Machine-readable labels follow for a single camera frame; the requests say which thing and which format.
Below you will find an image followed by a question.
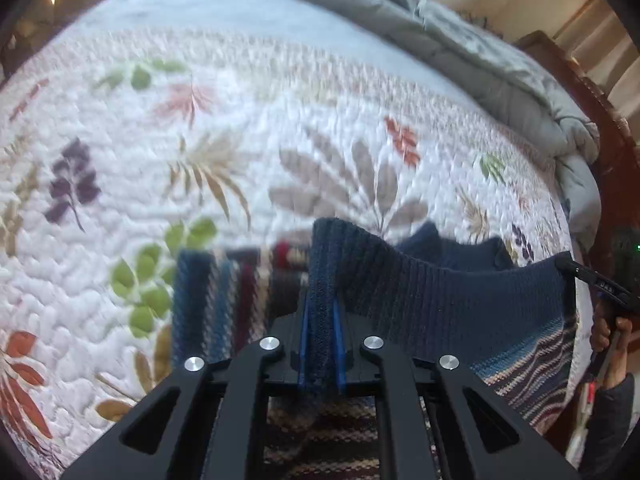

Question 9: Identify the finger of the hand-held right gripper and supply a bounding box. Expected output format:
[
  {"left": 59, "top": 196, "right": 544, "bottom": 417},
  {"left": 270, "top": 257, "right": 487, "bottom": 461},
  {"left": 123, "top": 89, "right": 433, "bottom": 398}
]
[{"left": 554, "top": 252, "right": 632, "bottom": 307}]

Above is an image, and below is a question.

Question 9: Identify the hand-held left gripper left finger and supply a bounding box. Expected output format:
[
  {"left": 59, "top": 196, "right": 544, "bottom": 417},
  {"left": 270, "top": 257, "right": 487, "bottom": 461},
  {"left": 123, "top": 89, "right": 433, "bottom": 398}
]
[{"left": 60, "top": 300, "right": 308, "bottom": 480}]

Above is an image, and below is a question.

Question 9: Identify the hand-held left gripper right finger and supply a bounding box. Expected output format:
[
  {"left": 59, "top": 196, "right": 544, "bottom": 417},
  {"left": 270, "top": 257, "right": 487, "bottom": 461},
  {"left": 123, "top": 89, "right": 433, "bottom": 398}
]
[{"left": 332, "top": 302, "right": 581, "bottom": 480}]

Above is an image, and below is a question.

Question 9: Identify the blue striped knit sweater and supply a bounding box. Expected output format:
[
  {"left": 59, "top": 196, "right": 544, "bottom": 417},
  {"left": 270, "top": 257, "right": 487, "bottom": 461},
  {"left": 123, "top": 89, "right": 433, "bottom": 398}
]
[{"left": 171, "top": 217, "right": 576, "bottom": 480}]

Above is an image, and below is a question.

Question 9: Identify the person's right hand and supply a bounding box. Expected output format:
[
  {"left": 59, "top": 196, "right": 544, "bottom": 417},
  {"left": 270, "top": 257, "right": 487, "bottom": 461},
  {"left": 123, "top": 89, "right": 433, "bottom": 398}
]
[{"left": 589, "top": 305, "right": 633, "bottom": 391}]

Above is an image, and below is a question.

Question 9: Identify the wooden bed headboard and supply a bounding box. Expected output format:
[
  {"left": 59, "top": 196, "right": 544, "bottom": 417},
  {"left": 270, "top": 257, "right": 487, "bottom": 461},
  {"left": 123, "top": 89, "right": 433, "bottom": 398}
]
[{"left": 517, "top": 30, "right": 640, "bottom": 271}]

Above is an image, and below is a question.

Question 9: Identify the floral quilted bed cover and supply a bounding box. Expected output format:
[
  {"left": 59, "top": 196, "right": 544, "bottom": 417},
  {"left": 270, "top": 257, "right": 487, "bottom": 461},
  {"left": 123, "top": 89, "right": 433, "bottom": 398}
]
[{"left": 0, "top": 25, "right": 581, "bottom": 476}]

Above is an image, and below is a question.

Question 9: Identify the beige curtain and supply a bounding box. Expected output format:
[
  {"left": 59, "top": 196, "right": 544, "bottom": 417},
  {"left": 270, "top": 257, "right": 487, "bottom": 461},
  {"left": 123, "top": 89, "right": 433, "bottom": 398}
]
[{"left": 550, "top": 0, "right": 640, "bottom": 106}]

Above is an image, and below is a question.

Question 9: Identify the grey duvet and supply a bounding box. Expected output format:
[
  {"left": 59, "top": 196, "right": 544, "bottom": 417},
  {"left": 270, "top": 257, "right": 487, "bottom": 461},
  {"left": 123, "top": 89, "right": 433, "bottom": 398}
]
[{"left": 215, "top": 0, "right": 601, "bottom": 241}]

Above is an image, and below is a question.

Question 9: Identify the white quilted bedspread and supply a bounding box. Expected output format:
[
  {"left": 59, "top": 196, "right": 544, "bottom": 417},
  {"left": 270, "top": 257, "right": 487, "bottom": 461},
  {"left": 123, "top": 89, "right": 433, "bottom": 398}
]
[{"left": 65, "top": 0, "right": 481, "bottom": 106}]

